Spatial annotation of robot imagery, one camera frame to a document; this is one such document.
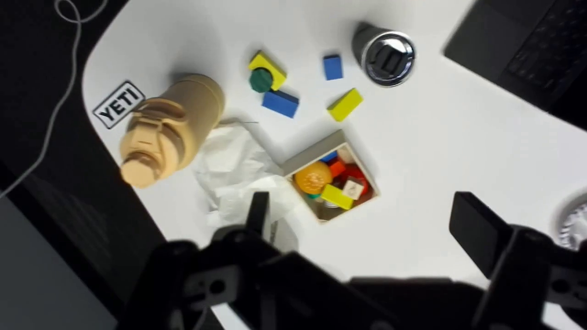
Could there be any blue rectangular block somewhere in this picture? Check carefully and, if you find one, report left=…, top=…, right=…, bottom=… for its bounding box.
left=261, top=88, right=303, bottom=119

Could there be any yellow wedge block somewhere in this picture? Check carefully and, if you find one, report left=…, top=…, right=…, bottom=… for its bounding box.
left=325, top=86, right=367, bottom=123

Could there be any green hexagonal block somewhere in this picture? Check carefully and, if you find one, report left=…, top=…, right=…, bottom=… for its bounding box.
left=248, top=66, right=276, bottom=95

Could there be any thin white cable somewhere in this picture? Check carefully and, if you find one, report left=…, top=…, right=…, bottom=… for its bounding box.
left=0, top=0, right=111, bottom=200

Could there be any yellow block in box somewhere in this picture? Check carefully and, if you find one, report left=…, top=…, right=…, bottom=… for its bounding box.
left=320, top=183, right=356, bottom=213

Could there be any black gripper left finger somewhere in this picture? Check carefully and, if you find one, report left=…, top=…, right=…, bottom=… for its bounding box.
left=208, top=191, right=336, bottom=297

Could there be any crumpled clear plastic bag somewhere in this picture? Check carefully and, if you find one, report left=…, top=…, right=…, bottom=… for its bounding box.
left=191, top=117, right=301, bottom=231

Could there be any tan bottle with lid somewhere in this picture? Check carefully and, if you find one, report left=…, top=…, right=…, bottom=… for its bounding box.
left=118, top=72, right=228, bottom=189

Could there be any blue cube block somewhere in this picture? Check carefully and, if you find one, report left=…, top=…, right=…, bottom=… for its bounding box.
left=322, top=53, right=345, bottom=83

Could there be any small wooden toy box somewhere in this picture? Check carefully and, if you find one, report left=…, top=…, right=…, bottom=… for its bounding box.
left=281, top=128, right=382, bottom=226

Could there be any YETI sticker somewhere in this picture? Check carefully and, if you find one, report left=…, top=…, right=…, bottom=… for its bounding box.
left=90, top=79, right=147, bottom=130

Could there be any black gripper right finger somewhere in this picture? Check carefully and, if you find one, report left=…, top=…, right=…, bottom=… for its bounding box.
left=448, top=191, right=556, bottom=330

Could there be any red toy block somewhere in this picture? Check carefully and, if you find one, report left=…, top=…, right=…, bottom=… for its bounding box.
left=329, top=160, right=377, bottom=202

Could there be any black laptop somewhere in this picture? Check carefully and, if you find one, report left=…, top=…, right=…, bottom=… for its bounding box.
left=443, top=0, right=587, bottom=132

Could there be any black tumbler with silver lid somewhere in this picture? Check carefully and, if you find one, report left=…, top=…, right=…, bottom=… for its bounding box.
left=351, top=20, right=419, bottom=88

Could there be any orange toy ball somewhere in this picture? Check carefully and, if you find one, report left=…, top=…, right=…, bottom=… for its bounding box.
left=294, top=161, right=334, bottom=196

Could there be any yellow square block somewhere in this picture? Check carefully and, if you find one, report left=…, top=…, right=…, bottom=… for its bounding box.
left=246, top=50, right=290, bottom=94

